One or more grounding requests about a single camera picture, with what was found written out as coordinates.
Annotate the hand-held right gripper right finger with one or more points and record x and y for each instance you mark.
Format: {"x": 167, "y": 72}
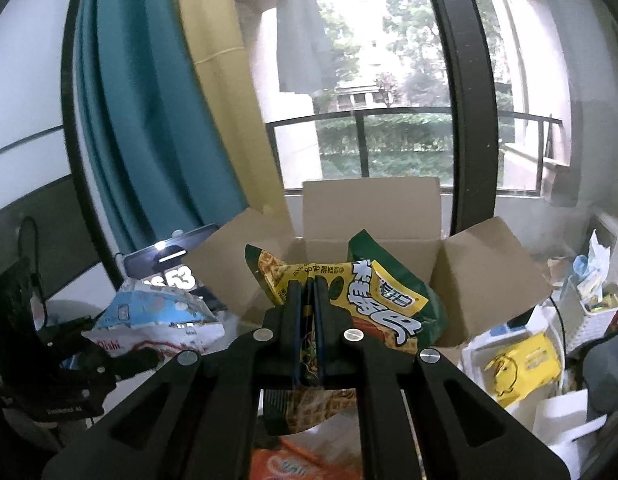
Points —
{"x": 329, "y": 350}

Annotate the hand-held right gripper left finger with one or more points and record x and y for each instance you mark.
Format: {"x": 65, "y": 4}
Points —
{"x": 294, "y": 345}

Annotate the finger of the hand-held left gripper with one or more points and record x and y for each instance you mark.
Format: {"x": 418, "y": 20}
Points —
{"x": 131, "y": 362}

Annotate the blue white snack bag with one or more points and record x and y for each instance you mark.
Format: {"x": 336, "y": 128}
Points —
{"x": 154, "y": 310}

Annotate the yellow green snack bag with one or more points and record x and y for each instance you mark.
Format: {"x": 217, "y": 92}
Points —
{"x": 389, "y": 310}

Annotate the cardboard box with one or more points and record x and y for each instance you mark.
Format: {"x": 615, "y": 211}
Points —
{"x": 369, "y": 210}

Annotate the phone with clock display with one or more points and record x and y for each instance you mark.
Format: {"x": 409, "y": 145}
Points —
{"x": 174, "y": 255}

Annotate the orange snack packet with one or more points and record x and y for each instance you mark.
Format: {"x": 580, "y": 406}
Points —
{"x": 289, "y": 465}

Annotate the white foam box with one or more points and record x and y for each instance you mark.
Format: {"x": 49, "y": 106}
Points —
{"x": 476, "y": 360}

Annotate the yellow packet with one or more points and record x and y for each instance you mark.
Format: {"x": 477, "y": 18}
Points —
{"x": 529, "y": 365}

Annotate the black balcony railing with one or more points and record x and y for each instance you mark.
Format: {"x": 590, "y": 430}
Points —
{"x": 359, "y": 112}

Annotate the white foam block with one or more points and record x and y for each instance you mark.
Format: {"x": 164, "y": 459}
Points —
{"x": 564, "y": 420}

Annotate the teal curtain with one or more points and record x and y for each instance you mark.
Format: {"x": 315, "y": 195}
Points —
{"x": 139, "y": 110}

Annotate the white plastic basket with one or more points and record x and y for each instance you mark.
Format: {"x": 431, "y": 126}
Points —
{"x": 596, "y": 315}

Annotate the dark grey cloth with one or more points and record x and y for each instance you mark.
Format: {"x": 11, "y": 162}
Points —
{"x": 609, "y": 370}

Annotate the yellow curtain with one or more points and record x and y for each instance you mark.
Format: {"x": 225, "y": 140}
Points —
{"x": 219, "y": 60}

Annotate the hanging grey cloth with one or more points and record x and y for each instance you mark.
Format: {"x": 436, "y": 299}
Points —
{"x": 301, "y": 35}

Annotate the black window frame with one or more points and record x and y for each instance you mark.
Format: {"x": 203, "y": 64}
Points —
{"x": 71, "y": 110}
{"x": 469, "y": 110}

